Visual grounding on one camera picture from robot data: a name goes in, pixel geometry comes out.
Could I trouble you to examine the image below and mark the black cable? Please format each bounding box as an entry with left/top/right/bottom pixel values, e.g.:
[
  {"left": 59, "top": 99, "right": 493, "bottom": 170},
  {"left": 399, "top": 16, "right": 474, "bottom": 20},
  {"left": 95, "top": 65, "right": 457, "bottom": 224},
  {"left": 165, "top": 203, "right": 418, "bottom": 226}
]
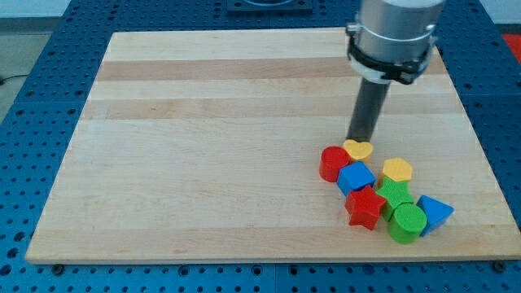
[{"left": 0, "top": 73, "right": 28, "bottom": 86}]

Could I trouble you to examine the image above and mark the red star block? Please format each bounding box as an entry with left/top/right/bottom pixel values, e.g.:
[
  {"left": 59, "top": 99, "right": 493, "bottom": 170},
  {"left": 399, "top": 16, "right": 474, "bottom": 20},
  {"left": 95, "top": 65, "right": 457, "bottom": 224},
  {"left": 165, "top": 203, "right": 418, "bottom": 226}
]
[{"left": 344, "top": 186, "right": 387, "bottom": 230}]

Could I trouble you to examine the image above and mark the black cylindrical pointer tool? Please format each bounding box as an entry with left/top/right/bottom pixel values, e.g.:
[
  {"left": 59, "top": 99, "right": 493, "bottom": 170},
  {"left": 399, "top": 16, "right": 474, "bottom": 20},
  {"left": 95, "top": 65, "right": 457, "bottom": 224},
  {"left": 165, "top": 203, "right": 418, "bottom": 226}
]
[{"left": 346, "top": 78, "right": 390, "bottom": 142}]

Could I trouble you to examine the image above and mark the yellow hexagon block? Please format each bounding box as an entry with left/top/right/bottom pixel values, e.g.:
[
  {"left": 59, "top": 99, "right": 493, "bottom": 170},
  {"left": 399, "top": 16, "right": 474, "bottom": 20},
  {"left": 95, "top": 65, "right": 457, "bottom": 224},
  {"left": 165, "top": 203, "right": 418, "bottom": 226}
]
[{"left": 377, "top": 157, "right": 414, "bottom": 186}]

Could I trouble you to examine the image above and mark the light wooden board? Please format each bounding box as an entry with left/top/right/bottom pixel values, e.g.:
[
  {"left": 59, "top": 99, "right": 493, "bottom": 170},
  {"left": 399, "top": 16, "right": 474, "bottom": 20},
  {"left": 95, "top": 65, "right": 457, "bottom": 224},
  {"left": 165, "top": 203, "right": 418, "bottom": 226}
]
[{"left": 25, "top": 28, "right": 520, "bottom": 265}]

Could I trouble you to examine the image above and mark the red cylinder block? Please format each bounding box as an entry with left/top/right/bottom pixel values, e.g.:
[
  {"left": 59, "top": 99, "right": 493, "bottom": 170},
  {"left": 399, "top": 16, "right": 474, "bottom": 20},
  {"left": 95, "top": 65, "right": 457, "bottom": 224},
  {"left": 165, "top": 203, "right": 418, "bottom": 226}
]
[{"left": 319, "top": 146, "right": 351, "bottom": 182}]

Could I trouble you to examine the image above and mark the blue cube block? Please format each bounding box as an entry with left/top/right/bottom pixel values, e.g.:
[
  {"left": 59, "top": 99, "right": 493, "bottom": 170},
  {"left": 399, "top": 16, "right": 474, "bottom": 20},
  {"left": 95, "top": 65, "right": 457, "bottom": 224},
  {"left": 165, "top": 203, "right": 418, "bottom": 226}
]
[{"left": 337, "top": 161, "right": 376, "bottom": 197}]

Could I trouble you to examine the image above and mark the blue triangle block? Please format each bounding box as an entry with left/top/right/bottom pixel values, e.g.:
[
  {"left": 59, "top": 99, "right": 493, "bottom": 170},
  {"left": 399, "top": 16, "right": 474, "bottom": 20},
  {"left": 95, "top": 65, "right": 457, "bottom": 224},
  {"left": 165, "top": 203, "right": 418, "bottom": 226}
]
[{"left": 417, "top": 195, "right": 454, "bottom": 237}]

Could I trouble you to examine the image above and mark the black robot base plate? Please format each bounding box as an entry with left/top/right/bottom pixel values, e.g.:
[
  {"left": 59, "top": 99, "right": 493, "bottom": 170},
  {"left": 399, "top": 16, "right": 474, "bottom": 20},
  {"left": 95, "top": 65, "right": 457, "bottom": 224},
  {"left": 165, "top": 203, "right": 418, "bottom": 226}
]
[{"left": 225, "top": 0, "right": 313, "bottom": 15}]

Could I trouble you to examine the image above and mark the green star block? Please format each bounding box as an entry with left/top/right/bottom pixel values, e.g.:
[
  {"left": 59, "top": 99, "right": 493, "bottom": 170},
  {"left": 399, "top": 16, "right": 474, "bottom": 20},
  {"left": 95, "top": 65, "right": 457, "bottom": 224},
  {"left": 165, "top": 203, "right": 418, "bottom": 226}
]
[{"left": 376, "top": 177, "right": 414, "bottom": 221}]

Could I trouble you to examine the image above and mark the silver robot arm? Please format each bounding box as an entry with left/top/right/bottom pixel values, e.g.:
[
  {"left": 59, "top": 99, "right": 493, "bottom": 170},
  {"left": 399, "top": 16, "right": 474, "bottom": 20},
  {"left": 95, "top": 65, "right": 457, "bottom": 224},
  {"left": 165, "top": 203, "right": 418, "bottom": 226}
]
[{"left": 346, "top": 0, "right": 444, "bottom": 85}]

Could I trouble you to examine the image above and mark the green cylinder block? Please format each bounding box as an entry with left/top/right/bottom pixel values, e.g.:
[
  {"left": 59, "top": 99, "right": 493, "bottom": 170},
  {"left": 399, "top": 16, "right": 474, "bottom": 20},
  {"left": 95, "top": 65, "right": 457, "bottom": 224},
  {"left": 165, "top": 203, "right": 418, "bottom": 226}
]
[{"left": 387, "top": 203, "right": 427, "bottom": 244}]

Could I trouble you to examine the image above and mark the yellow heart block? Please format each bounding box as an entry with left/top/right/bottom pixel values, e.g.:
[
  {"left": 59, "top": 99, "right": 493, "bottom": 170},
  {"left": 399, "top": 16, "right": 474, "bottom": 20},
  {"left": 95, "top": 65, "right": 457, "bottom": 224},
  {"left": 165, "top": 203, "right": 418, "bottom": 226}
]
[{"left": 343, "top": 139, "right": 374, "bottom": 163}]

